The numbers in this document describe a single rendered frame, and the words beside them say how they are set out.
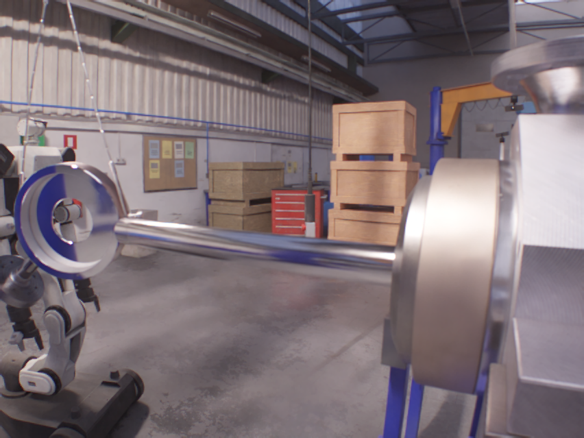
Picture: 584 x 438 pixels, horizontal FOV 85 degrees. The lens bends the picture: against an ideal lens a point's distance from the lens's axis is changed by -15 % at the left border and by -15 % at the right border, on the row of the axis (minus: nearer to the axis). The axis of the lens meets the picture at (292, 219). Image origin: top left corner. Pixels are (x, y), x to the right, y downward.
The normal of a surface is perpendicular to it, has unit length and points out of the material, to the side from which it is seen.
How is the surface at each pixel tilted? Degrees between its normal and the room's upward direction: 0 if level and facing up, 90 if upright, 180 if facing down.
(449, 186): 38
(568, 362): 0
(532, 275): 90
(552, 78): 128
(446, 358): 112
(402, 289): 85
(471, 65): 90
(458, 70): 90
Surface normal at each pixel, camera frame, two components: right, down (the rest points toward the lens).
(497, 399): 0.00, -0.99
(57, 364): -0.07, 0.14
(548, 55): -0.83, 0.07
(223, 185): -0.55, 0.11
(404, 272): -0.48, -0.10
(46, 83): 0.86, 0.07
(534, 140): -0.35, -0.62
